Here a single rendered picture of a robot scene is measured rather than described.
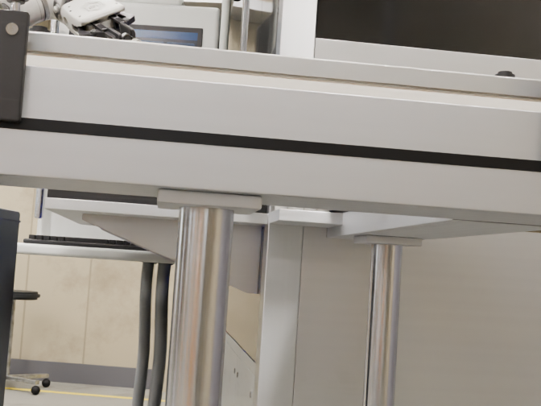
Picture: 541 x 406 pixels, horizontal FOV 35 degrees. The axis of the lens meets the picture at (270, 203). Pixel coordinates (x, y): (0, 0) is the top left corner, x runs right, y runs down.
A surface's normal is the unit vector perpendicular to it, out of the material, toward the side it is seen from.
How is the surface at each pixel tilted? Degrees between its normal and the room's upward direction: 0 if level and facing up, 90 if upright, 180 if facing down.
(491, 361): 90
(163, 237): 90
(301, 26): 90
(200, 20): 90
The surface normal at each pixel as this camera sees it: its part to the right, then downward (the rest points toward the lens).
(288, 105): 0.13, -0.07
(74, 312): -0.09, -0.08
